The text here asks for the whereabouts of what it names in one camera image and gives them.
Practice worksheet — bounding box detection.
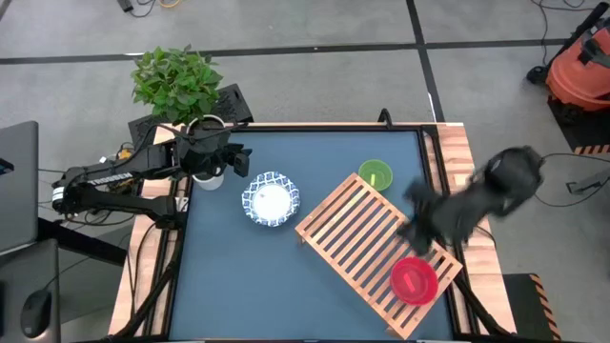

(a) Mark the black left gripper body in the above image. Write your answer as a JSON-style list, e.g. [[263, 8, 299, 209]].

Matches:
[[193, 142, 237, 175]]

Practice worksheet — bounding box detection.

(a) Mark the black floor cable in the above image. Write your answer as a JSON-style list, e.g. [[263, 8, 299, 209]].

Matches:
[[531, 0, 601, 66], [533, 151, 610, 209]]

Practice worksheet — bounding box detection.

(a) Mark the black hazard-striped floor mat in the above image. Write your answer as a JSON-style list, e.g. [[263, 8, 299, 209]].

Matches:
[[502, 273, 562, 342], [547, 94, 610, 156]]

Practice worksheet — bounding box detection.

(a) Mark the wooden slatted shelf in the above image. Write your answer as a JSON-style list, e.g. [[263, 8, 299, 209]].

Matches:
[[294, 171, 464, 340]]

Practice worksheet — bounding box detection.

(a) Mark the blue patterned paper bowl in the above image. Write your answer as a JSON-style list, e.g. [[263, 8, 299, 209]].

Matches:
[[240, 171, 302, 228]]

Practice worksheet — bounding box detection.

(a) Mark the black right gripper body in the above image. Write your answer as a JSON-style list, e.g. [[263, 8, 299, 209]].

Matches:
[[404, 183, 458, 244]]

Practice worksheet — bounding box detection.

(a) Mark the black computer mouse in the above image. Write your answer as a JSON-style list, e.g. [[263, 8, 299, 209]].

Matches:
[[19, 288, 53, 339]]

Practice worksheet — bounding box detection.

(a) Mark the orange shop vacuum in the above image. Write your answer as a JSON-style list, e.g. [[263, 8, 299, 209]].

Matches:
[[526, 2, 610, 113]]

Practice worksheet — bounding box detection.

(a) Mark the green potted plant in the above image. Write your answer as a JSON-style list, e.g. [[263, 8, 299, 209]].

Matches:
[[131, 44, 224, 128]]

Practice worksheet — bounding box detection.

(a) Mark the black plastic crate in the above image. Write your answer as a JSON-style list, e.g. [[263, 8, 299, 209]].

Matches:
[[127, 83, 254, 149]]

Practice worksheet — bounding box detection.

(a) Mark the grey metal floor bracket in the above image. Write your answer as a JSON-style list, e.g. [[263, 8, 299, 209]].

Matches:
[[565, 169, 610, 194]]

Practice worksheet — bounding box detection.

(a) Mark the black aluminium table frame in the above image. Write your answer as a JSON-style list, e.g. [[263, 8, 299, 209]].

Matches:
[[108, 121, 519, 342]]

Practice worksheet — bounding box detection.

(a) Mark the grey side desk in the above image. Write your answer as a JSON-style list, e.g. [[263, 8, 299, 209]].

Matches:
[[0, 237, 62, 343]]

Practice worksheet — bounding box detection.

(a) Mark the green cup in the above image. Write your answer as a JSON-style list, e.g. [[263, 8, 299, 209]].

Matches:
[[357, 158, 395, 192]]

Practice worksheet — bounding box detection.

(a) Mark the red plastic bowl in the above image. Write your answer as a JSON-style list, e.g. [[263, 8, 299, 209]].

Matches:
[[389, 255, 439, 307]]

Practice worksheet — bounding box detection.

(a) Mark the grey laptop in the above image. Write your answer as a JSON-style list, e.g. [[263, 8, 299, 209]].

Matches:
[[0, 120, 40, 253]]

